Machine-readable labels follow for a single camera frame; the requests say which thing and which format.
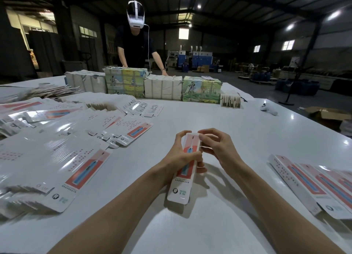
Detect person's right hand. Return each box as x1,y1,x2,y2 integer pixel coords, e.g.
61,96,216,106
198,128,246,177

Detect person's left hand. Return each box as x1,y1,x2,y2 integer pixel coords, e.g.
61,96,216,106
157,130,208,185

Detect red white carton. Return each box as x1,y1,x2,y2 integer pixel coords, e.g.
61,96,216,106
167,132,201,205

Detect pile of carton blanks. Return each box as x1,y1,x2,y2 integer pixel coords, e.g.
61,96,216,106
0,92,164,219

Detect person's right forearm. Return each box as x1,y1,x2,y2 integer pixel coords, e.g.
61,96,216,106
230,160,344,254

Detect person's left forearm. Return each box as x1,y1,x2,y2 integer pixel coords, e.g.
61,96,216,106
49,167,172,254

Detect small beige card stack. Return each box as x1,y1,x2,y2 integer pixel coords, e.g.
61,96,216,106
220,92,242,109

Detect small white object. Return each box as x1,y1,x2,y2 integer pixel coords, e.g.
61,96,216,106
260,101,278,116

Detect green printed carton bundle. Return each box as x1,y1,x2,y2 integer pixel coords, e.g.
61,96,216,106
181,76,222,104

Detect row of white cartons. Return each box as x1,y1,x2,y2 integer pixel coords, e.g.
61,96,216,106
65,70,107,94
144,75,183,101

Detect blue machine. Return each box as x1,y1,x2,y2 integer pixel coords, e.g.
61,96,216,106
177,48,213,71

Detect green yellow carton bundle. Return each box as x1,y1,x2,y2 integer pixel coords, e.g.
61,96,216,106
103,66,149,99

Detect blue bins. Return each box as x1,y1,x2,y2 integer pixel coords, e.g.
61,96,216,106
275,79,320,96

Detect black floor stand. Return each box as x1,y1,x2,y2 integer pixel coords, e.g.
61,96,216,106
279,42,315,106

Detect open cardboard box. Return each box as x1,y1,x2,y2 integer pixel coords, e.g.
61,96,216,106
305,106,352,131

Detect white plastic bags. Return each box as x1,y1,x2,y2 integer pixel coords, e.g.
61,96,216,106
340,120,352,137

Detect grey crate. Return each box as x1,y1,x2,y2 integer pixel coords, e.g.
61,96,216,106
62,61,89,73

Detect white headset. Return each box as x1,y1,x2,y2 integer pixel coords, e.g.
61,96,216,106
126,0,146,29

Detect pile of grey flat sheets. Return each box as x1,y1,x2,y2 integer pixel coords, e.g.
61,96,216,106
0,83,80,102

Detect dark grey cabinet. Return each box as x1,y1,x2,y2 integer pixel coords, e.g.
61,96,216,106
27,31,64,76

